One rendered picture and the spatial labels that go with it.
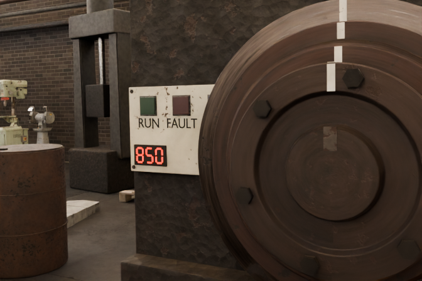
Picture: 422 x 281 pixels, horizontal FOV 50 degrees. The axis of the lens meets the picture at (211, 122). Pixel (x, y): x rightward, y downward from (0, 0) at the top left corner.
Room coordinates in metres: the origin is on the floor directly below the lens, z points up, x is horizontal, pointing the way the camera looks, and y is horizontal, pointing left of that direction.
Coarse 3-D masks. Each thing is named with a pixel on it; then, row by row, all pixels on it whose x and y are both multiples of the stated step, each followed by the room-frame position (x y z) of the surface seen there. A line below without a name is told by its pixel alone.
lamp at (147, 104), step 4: (140, 100) 0.94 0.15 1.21; (144, 100) 0.94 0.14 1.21; (148, 100) 0.94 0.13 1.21; (152, 100) 0.93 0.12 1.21; (140, 104) 0.94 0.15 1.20; (144, 104) 0.94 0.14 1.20; (148, 104) 0.94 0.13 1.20; (152, 104) 0.93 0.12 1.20; (140, 108) 0.94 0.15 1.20; (144, 108) 0.94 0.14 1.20; (148, 108) 0.94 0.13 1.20; (152, 108) 0.93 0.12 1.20; (144, 112) 0.94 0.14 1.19; (148, 112) 0.94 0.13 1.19; (152, 112) 0.93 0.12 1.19
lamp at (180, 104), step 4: (176, 100) 0.90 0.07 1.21; (180, 100) 0.90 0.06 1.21; (184, 100) 0.90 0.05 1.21; (188, 100) 0.90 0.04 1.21; (176, 104) 0.91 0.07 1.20; (180, 104) 0.90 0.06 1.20; (184, 104) 0.90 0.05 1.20; (188, 104) 0.89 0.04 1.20; (176, 108) 0.91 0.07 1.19; (180, 108) 0.90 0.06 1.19; (184, 108) 0.90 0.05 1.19; (188, 108) 0.89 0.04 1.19; (176, 112) 0.91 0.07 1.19; (180, 112) 0.90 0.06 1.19; (184, 112) 0.90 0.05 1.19; (188, 112) 0.89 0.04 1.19
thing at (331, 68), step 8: (344, 0) 0.64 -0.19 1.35; (344, 8) 0.64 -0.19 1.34; (344, 16) 0.64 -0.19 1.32; (344, 24) 0.62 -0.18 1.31; (344, 32) 0.62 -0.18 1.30; (336, 48) 0.60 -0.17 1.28; (336, 56) 0.60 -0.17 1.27; (328, 64) 0.56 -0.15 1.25; (328, 72) 0.56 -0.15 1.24; (328, 80) 0.56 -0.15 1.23; (328, 88) 0.56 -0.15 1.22
